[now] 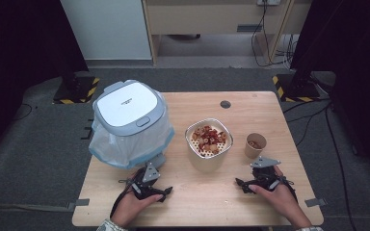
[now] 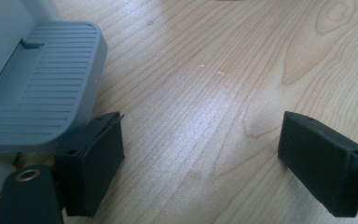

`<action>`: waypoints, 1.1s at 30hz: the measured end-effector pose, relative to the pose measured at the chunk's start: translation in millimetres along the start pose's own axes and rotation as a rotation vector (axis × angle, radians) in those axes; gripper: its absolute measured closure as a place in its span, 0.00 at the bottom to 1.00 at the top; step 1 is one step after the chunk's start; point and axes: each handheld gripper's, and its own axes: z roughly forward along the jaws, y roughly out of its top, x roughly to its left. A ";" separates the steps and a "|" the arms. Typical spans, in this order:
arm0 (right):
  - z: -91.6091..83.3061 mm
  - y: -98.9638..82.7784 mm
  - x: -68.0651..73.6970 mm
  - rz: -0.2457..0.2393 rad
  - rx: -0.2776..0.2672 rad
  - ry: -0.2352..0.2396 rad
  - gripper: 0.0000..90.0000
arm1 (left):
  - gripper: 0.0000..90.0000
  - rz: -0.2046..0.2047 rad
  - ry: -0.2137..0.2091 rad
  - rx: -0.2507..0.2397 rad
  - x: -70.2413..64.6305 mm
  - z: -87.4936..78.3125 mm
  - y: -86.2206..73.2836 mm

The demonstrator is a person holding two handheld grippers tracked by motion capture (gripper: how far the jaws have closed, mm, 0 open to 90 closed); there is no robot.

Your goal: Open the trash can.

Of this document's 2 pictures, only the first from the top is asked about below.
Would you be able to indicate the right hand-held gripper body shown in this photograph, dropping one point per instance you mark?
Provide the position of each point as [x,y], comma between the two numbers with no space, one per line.
[265,176]

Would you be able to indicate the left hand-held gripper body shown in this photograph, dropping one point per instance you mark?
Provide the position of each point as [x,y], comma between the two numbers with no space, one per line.
[151,174]

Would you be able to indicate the brown paper cup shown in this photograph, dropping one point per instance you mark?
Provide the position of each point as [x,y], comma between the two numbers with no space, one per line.
[253,152]

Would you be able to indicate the small clump of food scraps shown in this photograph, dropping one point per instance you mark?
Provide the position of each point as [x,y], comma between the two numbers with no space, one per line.
[254,144]

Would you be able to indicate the translucent plastic bin liner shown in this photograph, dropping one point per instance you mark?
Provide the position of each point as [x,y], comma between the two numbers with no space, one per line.
[131,146]

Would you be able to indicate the cream container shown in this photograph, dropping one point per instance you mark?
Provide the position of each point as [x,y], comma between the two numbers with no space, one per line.
[205,165]

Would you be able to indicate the metal bowl of snacks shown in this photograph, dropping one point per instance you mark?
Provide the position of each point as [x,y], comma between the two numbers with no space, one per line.
[193,145]

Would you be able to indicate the grey white-lidded trash can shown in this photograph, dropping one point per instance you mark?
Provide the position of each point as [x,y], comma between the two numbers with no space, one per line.
[126,104]

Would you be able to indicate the person's right hand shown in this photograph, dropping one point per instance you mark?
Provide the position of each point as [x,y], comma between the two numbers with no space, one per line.
[279,199]

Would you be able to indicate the person's left hand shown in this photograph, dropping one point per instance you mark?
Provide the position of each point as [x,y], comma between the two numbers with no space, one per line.
[130,208]

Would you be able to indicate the grey tape strip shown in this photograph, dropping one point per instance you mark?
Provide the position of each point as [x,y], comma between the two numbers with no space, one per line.
[80,203]
[315,202]

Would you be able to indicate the pile of food scraps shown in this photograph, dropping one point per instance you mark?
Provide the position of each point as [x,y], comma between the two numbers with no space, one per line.
[209,138]

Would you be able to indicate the stand base with yellow-black stripes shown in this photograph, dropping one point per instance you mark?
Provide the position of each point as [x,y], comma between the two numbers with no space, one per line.
[77,91]
[297,91]

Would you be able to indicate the black curtain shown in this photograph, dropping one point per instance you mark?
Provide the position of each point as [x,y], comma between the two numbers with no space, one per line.
[359,64]
[13,48]

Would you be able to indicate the white panel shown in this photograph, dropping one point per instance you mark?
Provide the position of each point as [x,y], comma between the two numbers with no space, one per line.
[106,29]

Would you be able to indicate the light wooden cabinet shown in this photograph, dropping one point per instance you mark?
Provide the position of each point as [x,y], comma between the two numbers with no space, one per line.
[205,17]

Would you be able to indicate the white power strip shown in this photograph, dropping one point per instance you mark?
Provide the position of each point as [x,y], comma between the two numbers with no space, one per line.
[269,2]

